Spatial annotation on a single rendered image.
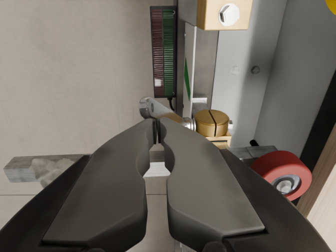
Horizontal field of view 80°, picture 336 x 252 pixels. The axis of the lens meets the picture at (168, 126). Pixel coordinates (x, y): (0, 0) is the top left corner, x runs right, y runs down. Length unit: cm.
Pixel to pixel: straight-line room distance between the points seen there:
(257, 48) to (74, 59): 92
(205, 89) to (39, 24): 96
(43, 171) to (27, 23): 99
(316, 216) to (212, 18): 36
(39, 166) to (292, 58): 50
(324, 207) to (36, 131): 142
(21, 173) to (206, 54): 38
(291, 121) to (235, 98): 15
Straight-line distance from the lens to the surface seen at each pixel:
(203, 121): 29
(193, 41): 31
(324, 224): 48
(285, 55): 53
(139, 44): 112
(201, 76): 43
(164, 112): 16
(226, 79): 53
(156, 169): 33
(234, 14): 24
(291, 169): 32
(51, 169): 35
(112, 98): 122
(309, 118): 46
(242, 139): 64
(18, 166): 39
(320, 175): 39
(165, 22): 40
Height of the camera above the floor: 110
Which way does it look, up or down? 59 degrees down
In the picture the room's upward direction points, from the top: 174 degrees clockwise
